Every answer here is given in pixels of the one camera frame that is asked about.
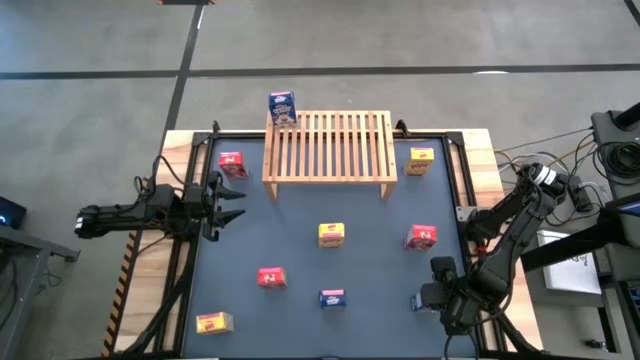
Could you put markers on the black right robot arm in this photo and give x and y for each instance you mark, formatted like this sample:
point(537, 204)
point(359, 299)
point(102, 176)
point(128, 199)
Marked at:
point(520, 220)

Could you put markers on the black device with blue light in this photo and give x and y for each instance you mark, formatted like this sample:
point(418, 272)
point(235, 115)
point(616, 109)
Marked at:
point(12, 210)

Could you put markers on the black stand bar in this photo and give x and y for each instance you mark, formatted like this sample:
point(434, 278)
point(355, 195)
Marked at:
point(565, 250)

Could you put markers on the grey-blue table mat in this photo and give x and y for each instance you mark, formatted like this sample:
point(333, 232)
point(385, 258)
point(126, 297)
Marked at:
point(370, 280)

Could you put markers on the red Froot Loops cereal box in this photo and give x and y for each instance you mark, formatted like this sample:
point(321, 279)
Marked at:
point(272, 277)
point(421, 237)
point(233, 164)

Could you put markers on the yellow-black hazard tape strip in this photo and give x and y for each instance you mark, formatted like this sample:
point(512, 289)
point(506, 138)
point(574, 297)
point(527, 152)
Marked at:
point(120, 295)

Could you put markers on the grey metal desk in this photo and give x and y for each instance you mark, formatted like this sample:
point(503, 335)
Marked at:
point(20, 280)

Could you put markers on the black frame clamp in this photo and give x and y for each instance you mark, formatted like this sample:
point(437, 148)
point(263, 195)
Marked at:
point(216, 127)
point(401, 127)

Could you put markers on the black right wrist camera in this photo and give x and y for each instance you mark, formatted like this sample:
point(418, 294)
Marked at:
point(443, 267)

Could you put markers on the grey equipment cart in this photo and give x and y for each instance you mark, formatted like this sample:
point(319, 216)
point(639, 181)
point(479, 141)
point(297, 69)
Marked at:
point(607, 125)

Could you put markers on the silver metal bracket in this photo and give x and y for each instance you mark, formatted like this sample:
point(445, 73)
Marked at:
point(465, 214)

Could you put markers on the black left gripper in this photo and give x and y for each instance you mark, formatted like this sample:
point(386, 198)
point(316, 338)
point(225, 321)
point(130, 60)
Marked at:
point(202, 207)

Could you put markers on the yellow Corn Pops cereal box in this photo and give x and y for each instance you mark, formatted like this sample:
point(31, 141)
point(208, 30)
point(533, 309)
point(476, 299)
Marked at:
point(331, 235)
point(215, 323)
point(420, 159)

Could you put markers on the small black floor object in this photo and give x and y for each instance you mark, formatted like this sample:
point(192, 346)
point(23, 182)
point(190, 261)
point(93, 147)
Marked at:
point(595, 344)

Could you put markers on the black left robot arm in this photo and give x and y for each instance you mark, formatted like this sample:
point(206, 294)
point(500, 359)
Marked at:
point(120, 215)

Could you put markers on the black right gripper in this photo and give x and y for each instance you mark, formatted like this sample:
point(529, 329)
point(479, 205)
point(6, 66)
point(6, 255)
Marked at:
point(460, 305)

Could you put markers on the wooden slatted shelf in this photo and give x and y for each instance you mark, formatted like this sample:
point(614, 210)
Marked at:
point(340, 150)

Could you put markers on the black metal table frame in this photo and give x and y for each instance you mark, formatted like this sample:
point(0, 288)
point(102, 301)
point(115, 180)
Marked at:
point(235, 134)

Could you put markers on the white board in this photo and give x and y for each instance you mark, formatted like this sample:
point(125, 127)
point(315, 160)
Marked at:
point(570, 275)

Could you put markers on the black power adapter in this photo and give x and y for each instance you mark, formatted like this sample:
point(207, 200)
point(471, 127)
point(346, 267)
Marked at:
point(580, 195)

